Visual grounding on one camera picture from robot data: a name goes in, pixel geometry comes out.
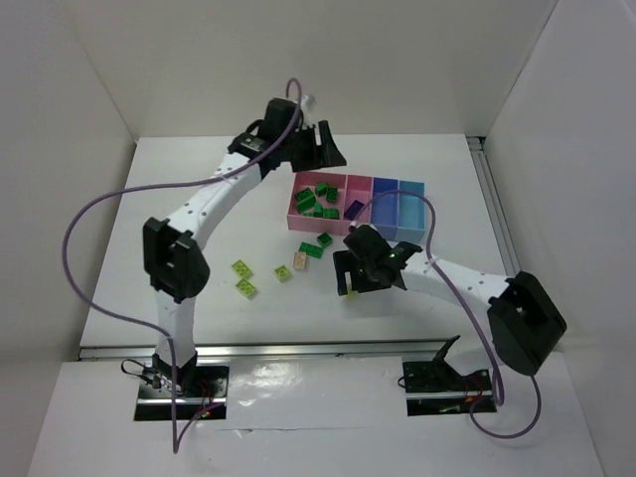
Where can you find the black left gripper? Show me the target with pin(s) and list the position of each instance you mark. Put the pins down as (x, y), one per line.
(308, 150)

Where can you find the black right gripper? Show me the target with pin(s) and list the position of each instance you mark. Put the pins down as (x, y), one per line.
(355, 268)

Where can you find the large pink container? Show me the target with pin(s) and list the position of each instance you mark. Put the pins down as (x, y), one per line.
(317, 203)

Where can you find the purple lego brick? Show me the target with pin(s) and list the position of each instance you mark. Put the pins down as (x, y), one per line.
(353, 210)

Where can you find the green lego brick small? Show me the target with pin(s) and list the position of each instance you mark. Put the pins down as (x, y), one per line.
(331, 214)

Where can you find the green long lego brick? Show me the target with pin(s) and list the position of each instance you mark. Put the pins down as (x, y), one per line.
(304, 208)

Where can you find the green lego brick pair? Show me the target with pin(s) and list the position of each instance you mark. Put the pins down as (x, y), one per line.
(318, 211)

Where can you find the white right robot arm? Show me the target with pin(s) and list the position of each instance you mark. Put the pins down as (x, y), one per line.
(513, 315)

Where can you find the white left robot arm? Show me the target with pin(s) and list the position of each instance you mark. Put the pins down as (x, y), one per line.
(173, 249)

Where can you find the green lego near containers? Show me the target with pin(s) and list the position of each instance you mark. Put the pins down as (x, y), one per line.
(324, 240)

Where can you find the green flat lego brick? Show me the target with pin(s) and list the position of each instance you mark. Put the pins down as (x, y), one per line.
(311, 250)

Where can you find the small pink container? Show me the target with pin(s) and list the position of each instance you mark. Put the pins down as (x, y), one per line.
(359, 188)

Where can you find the tan lego brick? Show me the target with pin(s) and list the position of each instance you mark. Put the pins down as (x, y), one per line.
(299, 262)

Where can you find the purple blue container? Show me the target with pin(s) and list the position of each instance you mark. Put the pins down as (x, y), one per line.
(384, 207)

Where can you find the light blue container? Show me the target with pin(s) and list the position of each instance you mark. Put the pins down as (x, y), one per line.
(411, 212)

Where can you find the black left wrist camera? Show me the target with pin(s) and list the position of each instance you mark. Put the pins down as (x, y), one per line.
(281, 119)

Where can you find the aluminium rail front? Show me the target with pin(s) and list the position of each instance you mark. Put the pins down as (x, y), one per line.
(275, 350)

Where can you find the aluminium rail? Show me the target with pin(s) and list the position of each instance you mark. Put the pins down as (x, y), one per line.
(275, 350)
(493, 204)

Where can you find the aluminium rail right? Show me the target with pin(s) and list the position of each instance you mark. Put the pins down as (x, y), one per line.
(493, 204)

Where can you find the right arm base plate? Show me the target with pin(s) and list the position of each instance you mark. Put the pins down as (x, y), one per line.
(433, 387)

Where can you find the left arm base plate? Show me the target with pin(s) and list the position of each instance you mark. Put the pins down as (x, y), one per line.
(209, 387)

